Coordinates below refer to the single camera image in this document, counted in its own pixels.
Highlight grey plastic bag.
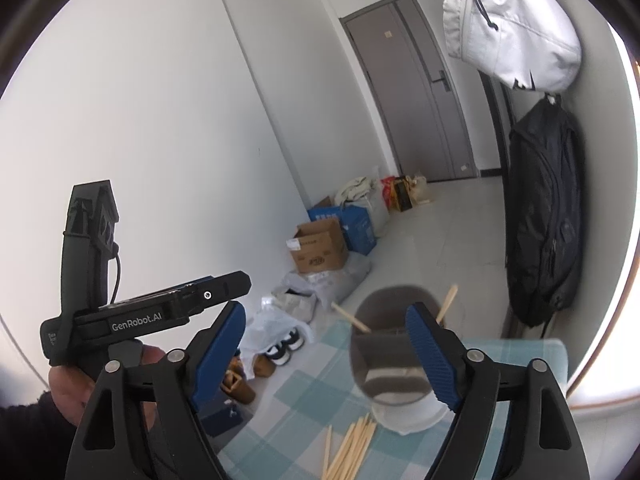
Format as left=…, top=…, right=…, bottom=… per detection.
left=271, top=252, right=373, bottom=323

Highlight cream cloth bundle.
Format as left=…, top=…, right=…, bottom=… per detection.
left=334, top=176, right=378, bottom=207

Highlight white hanging bag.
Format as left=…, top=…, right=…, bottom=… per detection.
left=442, top=0, right=584, bottom=94

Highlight brown paper bag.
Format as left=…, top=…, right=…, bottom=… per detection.
left=406, top=174, right=432, bottom=207

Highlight pile of wooden chopsticks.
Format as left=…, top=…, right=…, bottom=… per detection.
left=321, top=411, right=378, bottom=480

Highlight wooden chopstick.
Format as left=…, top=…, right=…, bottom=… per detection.
left=436, top=284, right=459, bottom=325
left=331, top=302, right=372, bottom=334

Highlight brown cardboard box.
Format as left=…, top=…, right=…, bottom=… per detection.
left=286, top=216, right=350, bottom=275

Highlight black backpack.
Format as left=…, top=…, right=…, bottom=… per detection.
left=504, top=94, right=587, bottom=332

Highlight blue cardboard box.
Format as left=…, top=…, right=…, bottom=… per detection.
left=307, top=204, right=378, bottom=256

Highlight brown boots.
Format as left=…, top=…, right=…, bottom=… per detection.
left=221, top=352, right=277, bottom=405

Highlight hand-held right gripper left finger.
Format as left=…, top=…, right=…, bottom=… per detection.
left=64, top=301, right=247, bottom=480

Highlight person's left hand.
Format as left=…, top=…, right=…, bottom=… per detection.
left=49, top=345, right=167, bottom=429

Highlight dark blue shoebox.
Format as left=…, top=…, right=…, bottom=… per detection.
left=199, top=401, right=247, bottom=438

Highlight yellow and black box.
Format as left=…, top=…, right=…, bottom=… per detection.
left=391, top=180, right=415, bottom=212

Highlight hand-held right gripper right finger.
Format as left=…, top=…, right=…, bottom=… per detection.
left=405, top=301, right=592, bottom=480

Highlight white and black sneakers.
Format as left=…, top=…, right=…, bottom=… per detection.
left=264, top=329, right=306, bottom=367

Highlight red plastic bag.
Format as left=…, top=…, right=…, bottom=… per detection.
left=381, top=176, right=402, bottom=212

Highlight white plastic bag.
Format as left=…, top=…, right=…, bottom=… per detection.
left=244, top=307, right=303, bottom=353

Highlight white and grey utensil holder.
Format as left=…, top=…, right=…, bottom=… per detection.
left=349, top=284, right=457, bottom=437

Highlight grey door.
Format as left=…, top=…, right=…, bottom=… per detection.
left=339, top=0, right=478, bottom=183

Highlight person's left forearm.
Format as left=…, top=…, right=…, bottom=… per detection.
left=0, top=391, right=77, bottom=480

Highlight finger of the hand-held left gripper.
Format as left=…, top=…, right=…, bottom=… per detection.
left=175, top=270, right=252, bottom=313

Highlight teal checked tablecloth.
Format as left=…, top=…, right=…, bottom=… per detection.
left=215, top=317, right=571, bottom=480

